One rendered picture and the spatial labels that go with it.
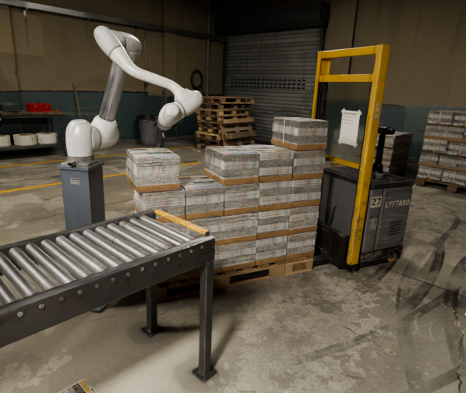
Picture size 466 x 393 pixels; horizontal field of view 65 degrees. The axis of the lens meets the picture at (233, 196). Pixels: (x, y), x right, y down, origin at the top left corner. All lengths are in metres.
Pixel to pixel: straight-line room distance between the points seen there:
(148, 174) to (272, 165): 0.93
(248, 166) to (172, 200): 0.61
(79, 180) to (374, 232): 2.41
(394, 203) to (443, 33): 5.71
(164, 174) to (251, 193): 0.69
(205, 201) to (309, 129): 0.98
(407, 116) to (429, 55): 1.24
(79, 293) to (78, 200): 1.14
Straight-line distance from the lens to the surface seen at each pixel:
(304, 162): 2.90
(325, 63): 3.60
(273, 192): 2.82
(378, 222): 3.44
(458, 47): 8.64
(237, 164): 2.60
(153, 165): 2.38
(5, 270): 1.68
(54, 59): 9.16
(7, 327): 1.42
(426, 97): 8.70
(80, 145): 2.43
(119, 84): 2.49
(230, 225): 2.71
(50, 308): 1.44
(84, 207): 2.50
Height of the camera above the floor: 1.50
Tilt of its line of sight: 16 degrees down
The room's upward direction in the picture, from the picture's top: 2 degrees clockwise
